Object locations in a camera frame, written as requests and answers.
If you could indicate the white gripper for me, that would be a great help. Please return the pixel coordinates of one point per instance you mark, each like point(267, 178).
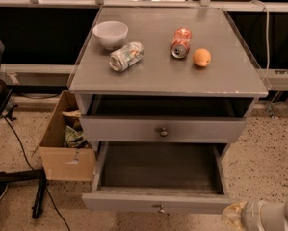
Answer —
point(248, 216)

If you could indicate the grey drawer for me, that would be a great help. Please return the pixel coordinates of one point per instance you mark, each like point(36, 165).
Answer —
point(162, 119)
point(159, 178)

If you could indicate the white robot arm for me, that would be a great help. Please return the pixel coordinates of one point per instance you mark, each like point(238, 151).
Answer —
point(256, 215)

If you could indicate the grey top drawer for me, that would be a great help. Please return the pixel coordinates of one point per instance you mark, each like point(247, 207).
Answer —
point(162, 119)

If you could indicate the grey drawer cabinet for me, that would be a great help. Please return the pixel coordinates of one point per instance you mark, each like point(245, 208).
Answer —
point(230, 74)

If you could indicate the orange fruit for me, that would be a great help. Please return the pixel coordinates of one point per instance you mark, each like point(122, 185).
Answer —
point(202, 57)

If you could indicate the green snack bag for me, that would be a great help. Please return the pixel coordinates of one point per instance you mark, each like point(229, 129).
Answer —
point(74, 139)

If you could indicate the cardboard box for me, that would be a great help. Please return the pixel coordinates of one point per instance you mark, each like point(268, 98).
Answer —
point(59, 161)

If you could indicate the orange soda can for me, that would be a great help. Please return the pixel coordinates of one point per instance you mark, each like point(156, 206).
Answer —
point(180, 44)

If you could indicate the brown snack bag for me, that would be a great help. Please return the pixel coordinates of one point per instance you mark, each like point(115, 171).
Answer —
point(72, 119)

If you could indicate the crushed green white can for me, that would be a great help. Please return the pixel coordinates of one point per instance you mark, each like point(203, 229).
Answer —
point(126, 56)

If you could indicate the white ceramic bowl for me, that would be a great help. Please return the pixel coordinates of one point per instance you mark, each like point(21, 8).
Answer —
point(111, 34)

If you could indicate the black floor stand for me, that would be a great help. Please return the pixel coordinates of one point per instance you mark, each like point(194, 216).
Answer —
point(8, 134)

